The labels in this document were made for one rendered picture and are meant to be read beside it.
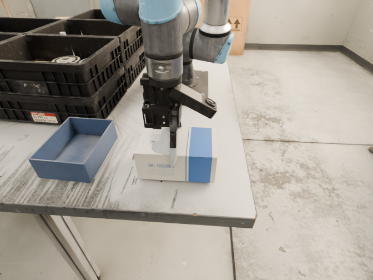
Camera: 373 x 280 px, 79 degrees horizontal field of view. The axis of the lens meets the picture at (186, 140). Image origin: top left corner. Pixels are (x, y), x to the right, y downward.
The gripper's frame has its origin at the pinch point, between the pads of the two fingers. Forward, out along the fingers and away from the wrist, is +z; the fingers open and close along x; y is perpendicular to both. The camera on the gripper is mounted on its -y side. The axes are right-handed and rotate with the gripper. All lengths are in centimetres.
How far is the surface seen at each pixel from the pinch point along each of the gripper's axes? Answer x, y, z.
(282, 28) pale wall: -350, -127, 46
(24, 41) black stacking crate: -44, 65, -14
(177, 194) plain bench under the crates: 9.4, -0.6, 7.4
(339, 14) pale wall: -350, -204, 26
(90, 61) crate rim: -20.1, 28.1, -15.1
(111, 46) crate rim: -36.1, 27.1, -14.8
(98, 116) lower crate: -18.3, 29.5, 3.1
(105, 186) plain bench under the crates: 8.4, 18.4, 7.3
